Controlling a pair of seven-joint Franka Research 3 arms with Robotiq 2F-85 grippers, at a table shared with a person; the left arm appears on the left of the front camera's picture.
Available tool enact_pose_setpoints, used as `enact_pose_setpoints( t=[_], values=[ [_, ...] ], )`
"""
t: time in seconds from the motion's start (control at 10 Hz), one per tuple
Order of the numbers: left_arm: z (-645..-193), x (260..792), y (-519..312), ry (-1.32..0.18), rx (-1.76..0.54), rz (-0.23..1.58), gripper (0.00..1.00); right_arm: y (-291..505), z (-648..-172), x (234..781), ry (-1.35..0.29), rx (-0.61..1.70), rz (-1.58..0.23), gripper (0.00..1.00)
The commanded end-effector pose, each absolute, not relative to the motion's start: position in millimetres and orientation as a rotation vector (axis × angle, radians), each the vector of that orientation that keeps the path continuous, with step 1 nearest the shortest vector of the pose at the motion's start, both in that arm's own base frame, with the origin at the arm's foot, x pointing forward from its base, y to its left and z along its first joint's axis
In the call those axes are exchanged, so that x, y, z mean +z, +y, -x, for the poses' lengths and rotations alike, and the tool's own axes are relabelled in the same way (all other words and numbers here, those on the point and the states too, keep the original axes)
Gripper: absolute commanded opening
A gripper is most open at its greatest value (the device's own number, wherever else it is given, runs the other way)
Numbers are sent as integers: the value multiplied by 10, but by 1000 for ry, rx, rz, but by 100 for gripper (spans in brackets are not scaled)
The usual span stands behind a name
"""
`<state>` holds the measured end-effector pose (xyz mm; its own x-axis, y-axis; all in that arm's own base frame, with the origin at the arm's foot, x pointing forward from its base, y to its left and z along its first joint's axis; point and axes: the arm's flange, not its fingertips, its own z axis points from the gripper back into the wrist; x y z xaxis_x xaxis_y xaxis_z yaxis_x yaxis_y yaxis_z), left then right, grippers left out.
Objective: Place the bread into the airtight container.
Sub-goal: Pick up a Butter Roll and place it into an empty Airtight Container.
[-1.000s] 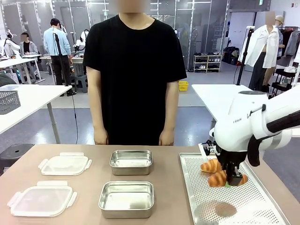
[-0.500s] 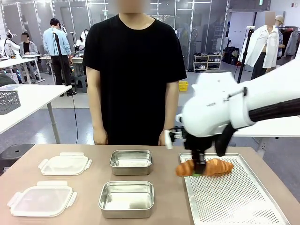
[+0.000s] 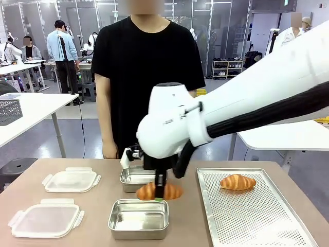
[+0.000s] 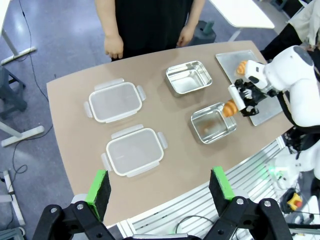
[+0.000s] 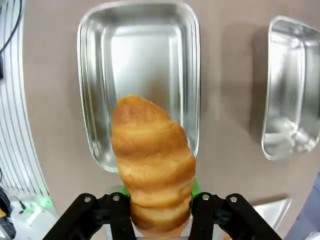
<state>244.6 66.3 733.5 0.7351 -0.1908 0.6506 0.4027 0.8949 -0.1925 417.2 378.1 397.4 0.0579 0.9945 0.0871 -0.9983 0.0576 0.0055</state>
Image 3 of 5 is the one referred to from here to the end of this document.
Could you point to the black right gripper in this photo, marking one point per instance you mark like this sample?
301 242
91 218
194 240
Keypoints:
159 163

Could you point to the golden brown croissant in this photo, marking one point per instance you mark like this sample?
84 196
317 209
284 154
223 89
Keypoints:
172 191
237 182

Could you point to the rectangular stainless steel container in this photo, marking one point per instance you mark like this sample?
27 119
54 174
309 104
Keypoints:
138 218
133 177

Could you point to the translucent white clip lid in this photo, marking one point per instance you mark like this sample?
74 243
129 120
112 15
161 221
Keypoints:
45 221
70 180

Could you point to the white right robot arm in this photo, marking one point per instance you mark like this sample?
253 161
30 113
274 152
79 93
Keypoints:
257 87

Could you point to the person's right forearm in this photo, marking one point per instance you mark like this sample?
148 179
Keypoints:
104 121

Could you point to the person's right hand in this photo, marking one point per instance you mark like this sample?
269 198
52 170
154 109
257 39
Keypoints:
111 150

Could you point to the perforated steel baking tray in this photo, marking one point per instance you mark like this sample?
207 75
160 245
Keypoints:
252 218

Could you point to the yellow plastic crate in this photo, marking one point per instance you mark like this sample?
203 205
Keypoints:
201 92

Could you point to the person in black t-shirt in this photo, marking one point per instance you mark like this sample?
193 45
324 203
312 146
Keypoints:
138 77

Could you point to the grey plastic step stool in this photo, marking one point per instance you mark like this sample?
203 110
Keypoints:
88 91

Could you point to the white shoe rack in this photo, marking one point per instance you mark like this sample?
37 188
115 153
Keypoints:
227 69

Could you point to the white table with rounded corner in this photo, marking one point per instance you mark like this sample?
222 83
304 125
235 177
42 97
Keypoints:
288 136

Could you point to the white table with grey leg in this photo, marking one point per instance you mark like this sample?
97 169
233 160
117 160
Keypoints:
38 110

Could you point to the black round stool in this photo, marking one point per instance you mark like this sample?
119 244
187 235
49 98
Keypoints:
15 169

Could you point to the grey perforated basket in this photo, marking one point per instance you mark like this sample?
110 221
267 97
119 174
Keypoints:
9 112

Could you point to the man in light blue shirt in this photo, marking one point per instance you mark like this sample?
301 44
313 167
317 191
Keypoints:
61 49

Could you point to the white background desk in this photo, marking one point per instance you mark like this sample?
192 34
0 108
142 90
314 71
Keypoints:
23 73

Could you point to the seated person in grey jacket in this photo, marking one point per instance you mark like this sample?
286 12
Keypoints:
30 51

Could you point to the white humanoid robot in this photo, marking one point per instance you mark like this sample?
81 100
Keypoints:
10 50

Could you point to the mannequin with beige hat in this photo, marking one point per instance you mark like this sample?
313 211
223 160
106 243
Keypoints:
306 23

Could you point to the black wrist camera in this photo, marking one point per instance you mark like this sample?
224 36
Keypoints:
135 153

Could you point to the black camera tripod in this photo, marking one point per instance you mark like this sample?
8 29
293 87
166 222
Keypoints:
67 69

